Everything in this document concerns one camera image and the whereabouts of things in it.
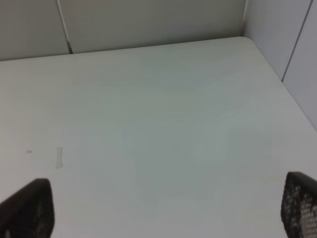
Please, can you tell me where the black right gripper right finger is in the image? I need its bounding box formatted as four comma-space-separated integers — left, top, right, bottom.
280, 172, 317, 238

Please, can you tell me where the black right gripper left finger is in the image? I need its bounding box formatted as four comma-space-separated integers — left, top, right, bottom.
0, 178, 54, 238

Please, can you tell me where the clear tape strip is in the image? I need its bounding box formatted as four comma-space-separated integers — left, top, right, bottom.
55, 147, 63, 169

